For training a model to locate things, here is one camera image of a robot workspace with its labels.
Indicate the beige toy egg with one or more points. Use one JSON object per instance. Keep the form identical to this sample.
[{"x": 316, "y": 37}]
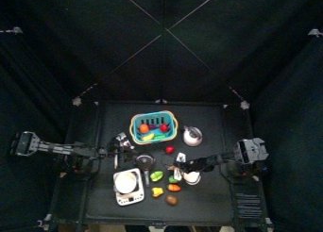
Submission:
[{"x": 172, "y": 169}]

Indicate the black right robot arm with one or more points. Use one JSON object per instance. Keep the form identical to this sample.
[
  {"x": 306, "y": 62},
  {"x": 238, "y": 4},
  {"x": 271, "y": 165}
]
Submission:
[{"x": 250, "y": 151}]

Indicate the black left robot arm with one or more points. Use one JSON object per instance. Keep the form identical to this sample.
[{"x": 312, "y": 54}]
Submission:
[{"x": 54, "y": 147}]

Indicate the white cup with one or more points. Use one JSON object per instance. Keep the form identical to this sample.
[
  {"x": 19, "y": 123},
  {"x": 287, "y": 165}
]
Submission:
[{"x": 192, "y": 178}]

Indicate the small red toy fruit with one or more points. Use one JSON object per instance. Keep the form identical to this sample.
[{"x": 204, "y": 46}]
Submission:
[{"x": 169, "y": 149}]

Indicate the orange toy carrot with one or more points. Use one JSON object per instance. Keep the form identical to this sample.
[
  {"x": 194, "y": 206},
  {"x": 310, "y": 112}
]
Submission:
[{"x": 175, "y": 187}]

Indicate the light green toy pepper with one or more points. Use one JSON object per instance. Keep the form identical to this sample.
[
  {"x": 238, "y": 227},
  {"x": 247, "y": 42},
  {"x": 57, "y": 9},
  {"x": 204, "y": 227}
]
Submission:
[{"x": 157, "y": 176}]

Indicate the black pan lid grey knob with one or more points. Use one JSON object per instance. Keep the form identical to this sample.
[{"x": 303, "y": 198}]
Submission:
[{"x": 145, "y": 162}]

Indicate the yellow toy banana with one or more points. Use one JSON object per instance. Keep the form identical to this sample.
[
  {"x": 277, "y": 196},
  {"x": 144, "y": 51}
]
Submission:
[{"x": 148, "y": 137}]

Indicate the orange toy fruit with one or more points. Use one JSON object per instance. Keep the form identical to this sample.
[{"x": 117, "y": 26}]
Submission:
[{"x": 144, "y": 128}]

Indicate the green toy vegetable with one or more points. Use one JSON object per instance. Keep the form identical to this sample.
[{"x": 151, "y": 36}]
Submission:
[{"x": 160, "y": 136}]

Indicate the teal toy basket yellow rim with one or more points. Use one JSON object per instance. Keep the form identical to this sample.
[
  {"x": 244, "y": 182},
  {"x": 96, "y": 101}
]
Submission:
[{"x": 139, "y": 119}]

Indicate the purple toy vegetable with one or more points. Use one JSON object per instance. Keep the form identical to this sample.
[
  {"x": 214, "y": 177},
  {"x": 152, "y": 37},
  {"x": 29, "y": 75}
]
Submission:
[{"x": 153, "y": 126}]

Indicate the white kitchen scale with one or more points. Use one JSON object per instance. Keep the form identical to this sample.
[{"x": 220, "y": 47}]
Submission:
[{"x": 131, "y": 198}]

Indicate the red toy tomato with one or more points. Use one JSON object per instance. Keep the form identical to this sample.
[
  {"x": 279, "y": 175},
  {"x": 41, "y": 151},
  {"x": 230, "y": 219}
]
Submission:
[{"x": 164, "y": 127}]

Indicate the white text label sticker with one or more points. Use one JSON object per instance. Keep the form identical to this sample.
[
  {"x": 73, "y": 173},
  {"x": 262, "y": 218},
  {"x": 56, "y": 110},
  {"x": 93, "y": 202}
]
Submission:
[{"x": 249, "y": 206}]

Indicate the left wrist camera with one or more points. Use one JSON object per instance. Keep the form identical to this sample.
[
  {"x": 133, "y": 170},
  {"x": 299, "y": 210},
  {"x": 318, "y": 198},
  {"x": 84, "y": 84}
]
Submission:
[{"x": 123, "y": 137}]

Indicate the grey frame corner bracket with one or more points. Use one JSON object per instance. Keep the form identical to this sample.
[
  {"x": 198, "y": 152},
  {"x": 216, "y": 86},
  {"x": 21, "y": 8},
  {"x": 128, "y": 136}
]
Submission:
[
  {"x": 160, "y": 101},
  {"x": 269, "y": 224},
  {"x": 244, "y": 104},
  {"x": 77, "y": 101},
  {"x": 45, "y": 223}
]

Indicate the grey frame clamp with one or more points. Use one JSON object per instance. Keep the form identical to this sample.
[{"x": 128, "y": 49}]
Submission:
[
  {"x": 316, "y": 32},
  {"x": 17, "y": 30}
]

